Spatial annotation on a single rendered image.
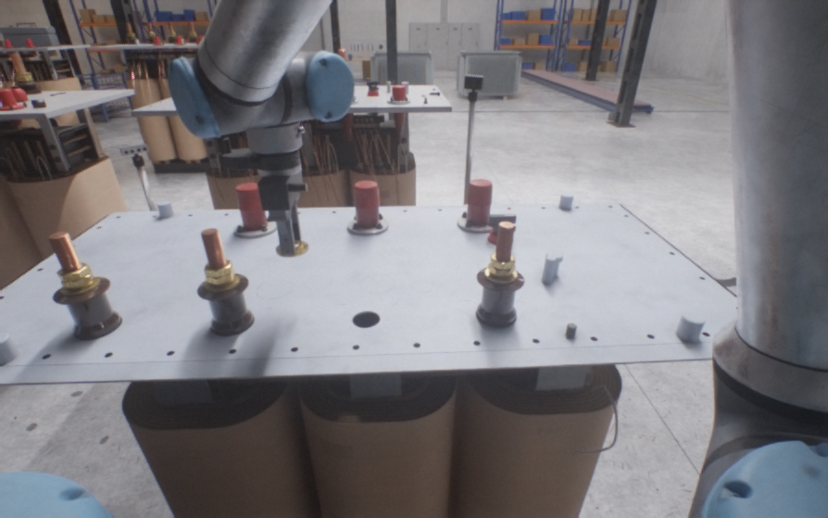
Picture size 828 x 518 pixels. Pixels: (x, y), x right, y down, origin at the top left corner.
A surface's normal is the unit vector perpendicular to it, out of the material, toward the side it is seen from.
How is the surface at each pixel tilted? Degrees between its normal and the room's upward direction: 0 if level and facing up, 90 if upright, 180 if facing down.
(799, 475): 5
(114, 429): 0
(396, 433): 90
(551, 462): 90
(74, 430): 0
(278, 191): 90
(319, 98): 90
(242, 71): 127
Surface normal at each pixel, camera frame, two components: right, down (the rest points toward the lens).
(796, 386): -0.71, -0.40
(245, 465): 0.39, 0.44
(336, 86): 0.81, 0.28
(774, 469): -0.06, -0.84
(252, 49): -0.08, 0.91
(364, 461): 0.08, 0.48
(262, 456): 0.64, 0.37
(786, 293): -0.87, 0.33
